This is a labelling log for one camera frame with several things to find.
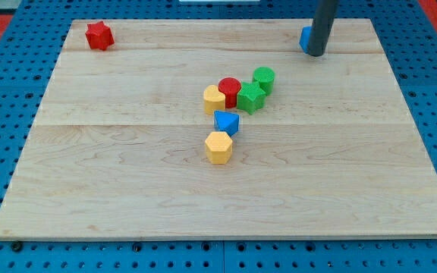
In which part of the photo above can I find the red star block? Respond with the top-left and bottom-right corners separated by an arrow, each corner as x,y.
85,21 -> 115,51

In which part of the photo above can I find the blue triangle block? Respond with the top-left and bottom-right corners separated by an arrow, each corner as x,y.
213,110 -> 240,137

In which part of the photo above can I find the green cylinder block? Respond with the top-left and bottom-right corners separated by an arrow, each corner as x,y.
253,67 -> 275,96

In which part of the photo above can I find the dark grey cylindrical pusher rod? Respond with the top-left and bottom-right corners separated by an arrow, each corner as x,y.
307,0 -> 339,57

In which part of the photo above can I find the light wooden board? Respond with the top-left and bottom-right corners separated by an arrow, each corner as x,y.
0,19 -> 437,241

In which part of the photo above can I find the yellow hexagon block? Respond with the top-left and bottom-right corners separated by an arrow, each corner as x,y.
205,131 -> 233,165

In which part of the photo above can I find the yellow heart block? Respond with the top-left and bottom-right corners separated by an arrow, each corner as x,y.
203,85 -> 226,115

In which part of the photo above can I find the red cylinder block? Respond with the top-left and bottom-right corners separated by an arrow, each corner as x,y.
218,77 -> 241,108

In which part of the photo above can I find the blue cube block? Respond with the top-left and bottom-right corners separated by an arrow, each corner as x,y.
299,26 -> 312,54

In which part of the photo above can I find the green star block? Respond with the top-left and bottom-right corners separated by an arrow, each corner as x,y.
236,82 -> 266,115

